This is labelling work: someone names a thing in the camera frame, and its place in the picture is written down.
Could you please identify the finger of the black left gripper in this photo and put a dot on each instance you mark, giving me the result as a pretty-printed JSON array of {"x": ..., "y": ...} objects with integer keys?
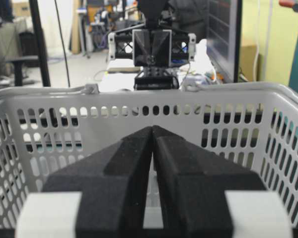
[{"x": 100, "y": 196}]

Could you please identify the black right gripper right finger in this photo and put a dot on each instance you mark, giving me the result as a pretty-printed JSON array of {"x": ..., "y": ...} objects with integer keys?
[{"x": 208, "y": 196}]

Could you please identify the black folded right gripper left fingers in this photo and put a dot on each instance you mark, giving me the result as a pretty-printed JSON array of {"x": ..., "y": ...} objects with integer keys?
[{"x": 151, "y": 48}]

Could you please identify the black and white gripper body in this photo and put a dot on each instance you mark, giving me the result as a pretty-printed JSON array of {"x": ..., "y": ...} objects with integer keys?
[{"x": 181, "y": 50}]

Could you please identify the grey plastic shopping basket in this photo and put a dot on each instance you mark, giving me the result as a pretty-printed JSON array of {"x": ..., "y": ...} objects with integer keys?
[{"x": 45, "y": 129}]

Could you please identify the dark monitor screen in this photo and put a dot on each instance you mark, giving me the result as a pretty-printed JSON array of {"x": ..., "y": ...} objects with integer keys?
[{"x": 224, "y": 37}]

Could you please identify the brown cardboard box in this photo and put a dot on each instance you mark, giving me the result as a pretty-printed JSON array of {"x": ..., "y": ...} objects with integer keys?
[{"x": 247, "y": 60}]

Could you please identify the black office chair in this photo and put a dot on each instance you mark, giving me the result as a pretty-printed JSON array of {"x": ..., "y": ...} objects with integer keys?
[{"x": 18, "y": 49}]

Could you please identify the black vertical pole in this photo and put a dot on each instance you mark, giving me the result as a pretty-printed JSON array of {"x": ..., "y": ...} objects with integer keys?
[{"x": 40, "y": 41}]

